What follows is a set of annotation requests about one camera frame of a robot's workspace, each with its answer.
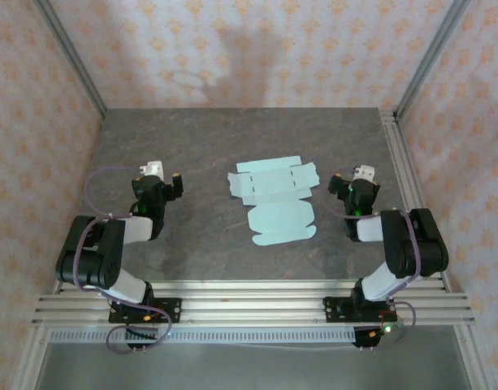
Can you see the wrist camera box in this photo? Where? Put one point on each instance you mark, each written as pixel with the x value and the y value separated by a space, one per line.
pixel 365 172
pixel 153 168

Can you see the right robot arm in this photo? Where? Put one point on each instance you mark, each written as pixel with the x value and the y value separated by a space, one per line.
pixel 419 243

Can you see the aluminium frame leg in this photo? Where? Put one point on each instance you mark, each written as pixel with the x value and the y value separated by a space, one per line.
pixel 29 357
pixel 476 357

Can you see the aluminium mounting rail beam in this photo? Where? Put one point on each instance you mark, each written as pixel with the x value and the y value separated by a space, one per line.
pixel 252 304

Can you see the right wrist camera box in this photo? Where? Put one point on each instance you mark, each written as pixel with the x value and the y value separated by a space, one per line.
pixel 365 172

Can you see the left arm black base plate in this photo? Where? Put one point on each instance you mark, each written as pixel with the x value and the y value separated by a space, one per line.
pixel 171 309

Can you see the light green paper box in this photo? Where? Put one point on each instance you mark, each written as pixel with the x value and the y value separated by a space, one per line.
pixel 273 199

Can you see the black connector mount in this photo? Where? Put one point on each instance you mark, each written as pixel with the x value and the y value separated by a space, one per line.
pixel 370 339
pixel 141 336

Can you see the aluminium side rail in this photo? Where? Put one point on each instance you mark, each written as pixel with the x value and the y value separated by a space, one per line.
pixel 399 162

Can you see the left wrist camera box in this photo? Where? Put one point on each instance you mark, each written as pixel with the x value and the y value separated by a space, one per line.
pixel 153 168

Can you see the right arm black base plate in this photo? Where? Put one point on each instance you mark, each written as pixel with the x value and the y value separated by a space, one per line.
pixel 334 310

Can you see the aluminium frame post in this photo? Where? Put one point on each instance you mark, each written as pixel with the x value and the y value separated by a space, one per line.
pixel 70 57
pixel 427 57

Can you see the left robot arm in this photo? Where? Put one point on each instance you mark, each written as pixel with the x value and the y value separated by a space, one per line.
pixel 90 264

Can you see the grey metal lower panel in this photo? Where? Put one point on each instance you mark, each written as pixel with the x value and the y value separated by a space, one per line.
pixel 252 365

